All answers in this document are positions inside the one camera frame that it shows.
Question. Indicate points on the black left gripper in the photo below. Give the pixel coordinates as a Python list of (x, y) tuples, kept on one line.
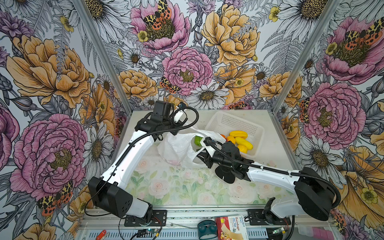
[(178, 124)]

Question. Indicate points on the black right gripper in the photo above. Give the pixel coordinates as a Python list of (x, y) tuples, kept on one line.
[(207, 157)]

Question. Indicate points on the yellow toy corn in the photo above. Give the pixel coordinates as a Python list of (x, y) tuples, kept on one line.
[(241, 141)]

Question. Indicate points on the yellow toy banana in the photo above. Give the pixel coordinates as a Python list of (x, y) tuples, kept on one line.
[(239, 134)]

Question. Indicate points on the green toy leaf fruit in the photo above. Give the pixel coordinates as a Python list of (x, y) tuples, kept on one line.
[(198, 140)]

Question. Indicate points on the white plastic bag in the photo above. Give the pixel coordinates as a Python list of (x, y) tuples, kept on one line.
[(181, 147)]

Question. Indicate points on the peach toy fruit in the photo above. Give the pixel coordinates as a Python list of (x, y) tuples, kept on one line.
[(231, 139)]

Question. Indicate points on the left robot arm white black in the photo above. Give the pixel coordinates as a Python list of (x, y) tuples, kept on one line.
[(108, 192)]

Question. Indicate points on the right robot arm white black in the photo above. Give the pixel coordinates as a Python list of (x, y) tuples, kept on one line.
[(311, 194)]

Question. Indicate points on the pink toy strawberry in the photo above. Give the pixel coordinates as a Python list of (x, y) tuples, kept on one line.
[(174, 163)]

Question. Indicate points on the red white bandage box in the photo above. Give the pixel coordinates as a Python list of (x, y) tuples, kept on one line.
[(231, 228)]

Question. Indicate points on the teal round tape dispenser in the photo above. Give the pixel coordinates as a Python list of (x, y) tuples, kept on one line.
[(207, 230)]

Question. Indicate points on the pink transparent packet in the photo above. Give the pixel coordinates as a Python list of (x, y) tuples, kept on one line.
[(317, 233)]

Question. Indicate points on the aluminium corner post left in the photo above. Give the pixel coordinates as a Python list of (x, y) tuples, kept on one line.
[(97, 41)]

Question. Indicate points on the aluminium corner post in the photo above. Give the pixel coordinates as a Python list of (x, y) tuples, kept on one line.
[(97, 41), (313, 38)]

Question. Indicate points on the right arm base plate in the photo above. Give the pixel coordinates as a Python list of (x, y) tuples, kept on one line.
[(258, 217)]

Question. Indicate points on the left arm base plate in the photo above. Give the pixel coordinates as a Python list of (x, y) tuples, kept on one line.
[(156, 218)]

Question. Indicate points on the red handled tool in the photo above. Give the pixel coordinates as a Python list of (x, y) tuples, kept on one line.
[(101, 235)]

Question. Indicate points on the aluminium corner post right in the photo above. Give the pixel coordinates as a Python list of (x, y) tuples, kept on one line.
[(313, 38)]

